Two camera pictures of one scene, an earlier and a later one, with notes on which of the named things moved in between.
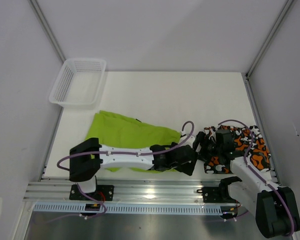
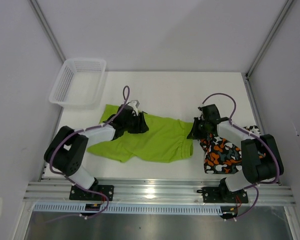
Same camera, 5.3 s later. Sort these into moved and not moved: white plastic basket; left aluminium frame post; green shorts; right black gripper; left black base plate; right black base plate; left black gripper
Moved: left black gripper; right black gripper; green shorts
Not moved: right black base plate; white plastic basket; left black base plate; left aluminium frame post
